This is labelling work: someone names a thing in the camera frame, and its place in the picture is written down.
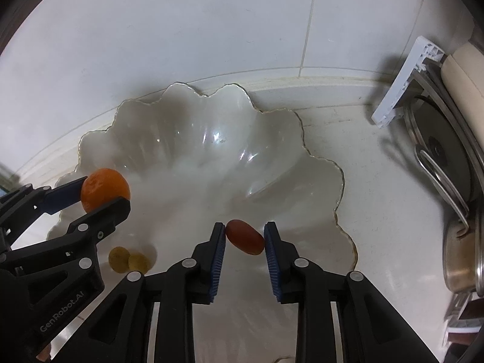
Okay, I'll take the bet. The orange kumquat fruit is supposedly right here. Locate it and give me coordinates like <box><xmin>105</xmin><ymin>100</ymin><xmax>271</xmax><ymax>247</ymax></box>
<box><xmin>80</xmin><ymin>168</ymin><xmax>130</xmax><ymax>213</ymax></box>

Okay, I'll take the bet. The red cherry tomato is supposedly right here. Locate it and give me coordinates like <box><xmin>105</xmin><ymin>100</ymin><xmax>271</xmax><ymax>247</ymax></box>
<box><xmin>225</xmin><ymin>220</ymin><xmax>265</xmax><ymax>256</ymax></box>

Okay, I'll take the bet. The yellow-brown longan fruit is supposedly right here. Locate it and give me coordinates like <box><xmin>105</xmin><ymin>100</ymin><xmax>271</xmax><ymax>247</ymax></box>
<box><xmin>108</xmin><ymin>247</ymin><xmax>130</xmax><ymax>274</ymax></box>
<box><xmin>128</xmin><ymin>252</ymin><xmax>152</xmax><ymax>274</ymax></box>

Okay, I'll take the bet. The stainless steel pot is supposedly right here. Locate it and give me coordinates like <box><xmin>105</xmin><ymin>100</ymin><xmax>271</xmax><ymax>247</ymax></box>
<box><xmin>443</xmin><ymin>206</ymin><xmax>483</xmax><ymax>297</ymax></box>

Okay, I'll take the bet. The white scalloped fruit bowl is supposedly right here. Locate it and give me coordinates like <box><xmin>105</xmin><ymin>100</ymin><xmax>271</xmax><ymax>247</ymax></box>
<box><xmin>60</xmin><ymin>83</ymin><xmax>357</xmax><ymax>362</ymax></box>

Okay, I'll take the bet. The glass pot lid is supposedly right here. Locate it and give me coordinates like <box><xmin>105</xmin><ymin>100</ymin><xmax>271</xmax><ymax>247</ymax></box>
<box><xmin>403</xmin><ymin>80</ymin><xmax>483</xmax><ymax>236</ymax></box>

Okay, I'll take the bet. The cream ceramic kettle pot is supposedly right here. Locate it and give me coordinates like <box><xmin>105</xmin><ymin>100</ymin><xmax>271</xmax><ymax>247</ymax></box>
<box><xmin>441</xmin><ymin>42</ymin><xmax>483</xmax><ymax>125</ymax></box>

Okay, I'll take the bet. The white metal corner shelf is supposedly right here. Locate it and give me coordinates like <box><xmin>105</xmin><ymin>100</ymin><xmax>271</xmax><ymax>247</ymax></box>
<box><xmin>371</xmin><ymin>36</ymin><xmax>446</xmax><ymax>128</ymax></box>

